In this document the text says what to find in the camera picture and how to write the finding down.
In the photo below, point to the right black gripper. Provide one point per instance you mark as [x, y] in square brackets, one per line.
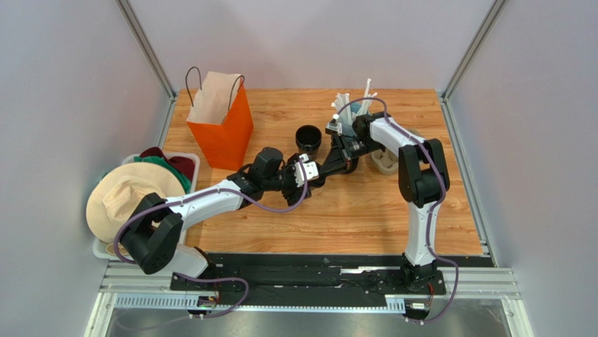
[341, 147]

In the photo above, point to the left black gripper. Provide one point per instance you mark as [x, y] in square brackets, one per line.
[291, 196]

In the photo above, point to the orange paper bag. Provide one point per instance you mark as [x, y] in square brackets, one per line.
[220, 119]

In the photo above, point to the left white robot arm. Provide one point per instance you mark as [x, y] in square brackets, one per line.
[151, 236]

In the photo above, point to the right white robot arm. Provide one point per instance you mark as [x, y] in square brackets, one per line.
[422, 178]

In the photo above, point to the light blue straw holder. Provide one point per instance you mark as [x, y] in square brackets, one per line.
[348, 115]

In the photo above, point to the bottom pulp cup carrier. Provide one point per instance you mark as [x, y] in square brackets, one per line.
[385, 161]

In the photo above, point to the green cloth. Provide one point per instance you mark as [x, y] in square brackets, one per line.
[186, 184]

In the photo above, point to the dark red cloth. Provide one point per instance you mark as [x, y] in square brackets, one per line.
[183, 165]

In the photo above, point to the beige hat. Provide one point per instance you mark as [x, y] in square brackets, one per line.
[117, 195]

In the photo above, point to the white plastic tray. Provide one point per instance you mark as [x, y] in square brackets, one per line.
[105, 249]

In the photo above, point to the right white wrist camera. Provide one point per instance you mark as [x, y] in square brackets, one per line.
[334, 127]

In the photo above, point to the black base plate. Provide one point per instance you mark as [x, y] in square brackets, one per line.
[306, 280]

